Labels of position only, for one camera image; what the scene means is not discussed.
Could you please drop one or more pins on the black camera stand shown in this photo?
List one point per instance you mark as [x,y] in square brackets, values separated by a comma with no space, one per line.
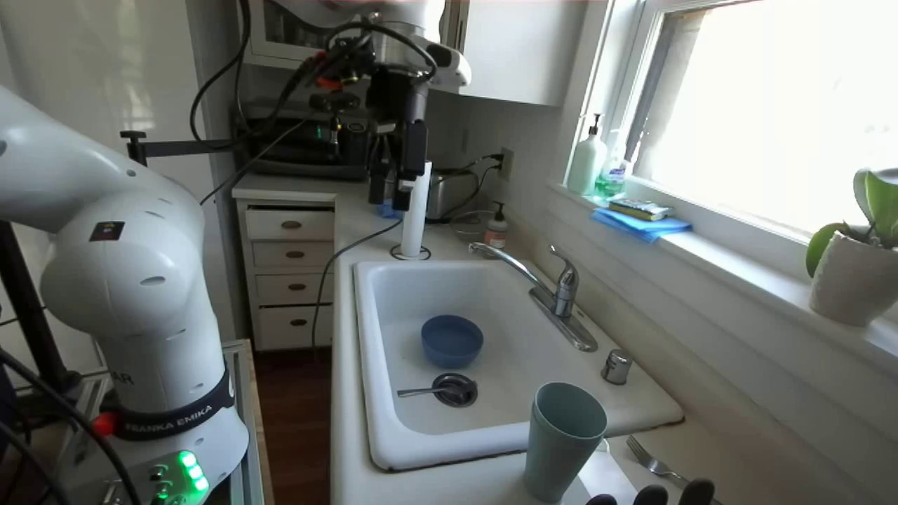
[29,311]

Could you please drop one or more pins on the thin metal utensil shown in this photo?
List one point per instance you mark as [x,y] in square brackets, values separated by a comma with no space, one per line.
[415,391]

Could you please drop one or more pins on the teal plastic cup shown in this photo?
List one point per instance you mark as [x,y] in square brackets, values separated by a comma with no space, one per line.
[563,450]

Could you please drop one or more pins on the white drawer cabinet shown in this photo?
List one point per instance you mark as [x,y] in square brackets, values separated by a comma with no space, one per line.
[284,197]

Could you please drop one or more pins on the green soap pump bottle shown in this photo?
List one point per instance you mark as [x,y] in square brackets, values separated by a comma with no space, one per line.
[587,164]

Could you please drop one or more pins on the blue bowl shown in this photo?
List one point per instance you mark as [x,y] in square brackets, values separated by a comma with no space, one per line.
[454,339]

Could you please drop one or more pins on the crumpled blue cloth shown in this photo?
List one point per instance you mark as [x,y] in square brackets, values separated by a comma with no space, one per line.
[389,211]

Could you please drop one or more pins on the chrome sprayer cap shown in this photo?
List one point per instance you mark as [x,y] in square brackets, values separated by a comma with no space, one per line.
[617,366]

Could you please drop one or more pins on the white window frame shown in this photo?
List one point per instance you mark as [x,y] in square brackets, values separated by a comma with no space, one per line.
[648,85]

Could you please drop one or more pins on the black toaster oven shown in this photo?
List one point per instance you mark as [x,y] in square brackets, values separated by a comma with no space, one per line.
[300,143]

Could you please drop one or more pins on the silver toaster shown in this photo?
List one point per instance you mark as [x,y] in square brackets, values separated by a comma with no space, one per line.
[451,194]

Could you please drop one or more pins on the grey and white sponge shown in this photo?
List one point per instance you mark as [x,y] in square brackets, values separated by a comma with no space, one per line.
[638,208]

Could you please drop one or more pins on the chrome sink faucet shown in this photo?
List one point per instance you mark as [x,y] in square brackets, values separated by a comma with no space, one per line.
[563,291]

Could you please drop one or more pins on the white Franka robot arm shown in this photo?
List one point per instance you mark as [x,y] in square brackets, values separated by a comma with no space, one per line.
[130,283]

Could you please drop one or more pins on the white drawer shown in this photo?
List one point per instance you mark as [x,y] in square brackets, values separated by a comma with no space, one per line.
[293,253]
[295,324]
[293,288]
[287,227]

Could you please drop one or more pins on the robot base with green lights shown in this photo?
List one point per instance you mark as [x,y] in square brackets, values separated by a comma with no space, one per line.
[186,460]

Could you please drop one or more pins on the white wall outlet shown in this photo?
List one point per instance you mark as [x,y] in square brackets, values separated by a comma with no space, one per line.
[503,162]

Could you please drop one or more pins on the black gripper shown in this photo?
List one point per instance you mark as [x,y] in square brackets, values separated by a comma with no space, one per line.
[399,99]

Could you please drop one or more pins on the small teal bottle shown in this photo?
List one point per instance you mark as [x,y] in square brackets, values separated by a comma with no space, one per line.
[614,180]

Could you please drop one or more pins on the white sink basin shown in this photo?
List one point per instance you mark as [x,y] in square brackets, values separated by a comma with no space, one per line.
[506,311]

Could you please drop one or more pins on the green leafy plant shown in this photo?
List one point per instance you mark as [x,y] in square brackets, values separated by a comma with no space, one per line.
[876,200]

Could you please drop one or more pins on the white plant pot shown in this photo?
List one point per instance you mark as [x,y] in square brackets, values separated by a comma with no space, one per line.
[852,283]

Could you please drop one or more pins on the flat blue cloth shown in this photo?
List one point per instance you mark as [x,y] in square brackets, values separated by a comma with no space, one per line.
[648,227]

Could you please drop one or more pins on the orange soap bottle black pump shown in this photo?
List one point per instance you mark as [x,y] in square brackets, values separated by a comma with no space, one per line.
[499,223]

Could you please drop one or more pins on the white paper towel roll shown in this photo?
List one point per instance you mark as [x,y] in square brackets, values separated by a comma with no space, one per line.
[416,220]

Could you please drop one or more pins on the metal sink drain strainer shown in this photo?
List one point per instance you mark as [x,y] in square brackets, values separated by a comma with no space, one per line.
[455,388]

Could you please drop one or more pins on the white upper cabinet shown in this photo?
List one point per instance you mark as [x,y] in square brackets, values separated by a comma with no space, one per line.
[516,47]

